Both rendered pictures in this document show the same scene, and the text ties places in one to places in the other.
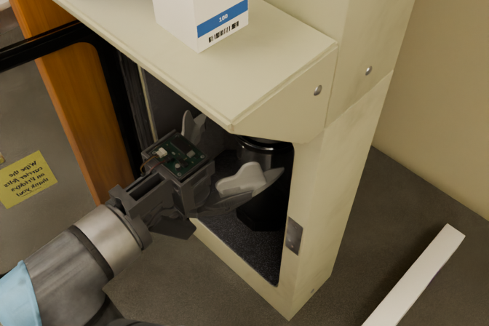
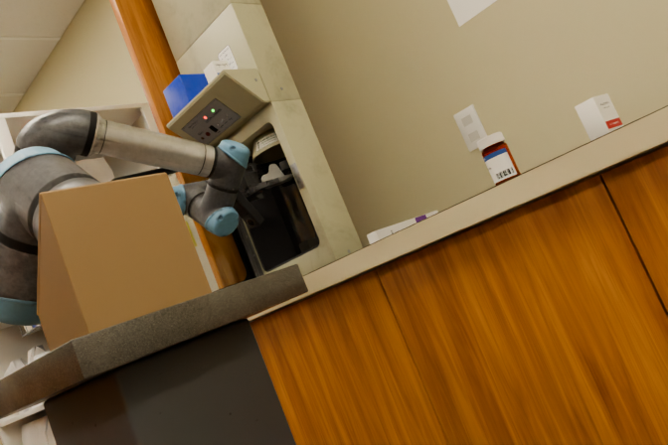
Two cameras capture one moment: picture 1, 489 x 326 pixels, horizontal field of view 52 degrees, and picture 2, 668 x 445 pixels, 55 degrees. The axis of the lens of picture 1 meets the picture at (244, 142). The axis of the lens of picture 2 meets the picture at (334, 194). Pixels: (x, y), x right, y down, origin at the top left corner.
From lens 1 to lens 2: 1.59 m
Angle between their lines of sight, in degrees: 58
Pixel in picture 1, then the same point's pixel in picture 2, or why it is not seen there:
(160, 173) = not seen: hidden behind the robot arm
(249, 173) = (273, 169)
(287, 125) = (248, 84)
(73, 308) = (197, 189)
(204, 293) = not seen: hidden behind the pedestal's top
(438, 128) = (416, 200)
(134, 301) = not seen: hidden behind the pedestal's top
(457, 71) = (397, 161)
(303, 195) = (284, 142)
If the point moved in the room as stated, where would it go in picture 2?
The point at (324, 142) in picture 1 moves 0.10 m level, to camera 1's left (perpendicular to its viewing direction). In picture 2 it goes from (274, 107) to (239, 122)
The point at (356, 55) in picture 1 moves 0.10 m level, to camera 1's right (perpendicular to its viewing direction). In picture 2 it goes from (268, 77) to (303, 63)
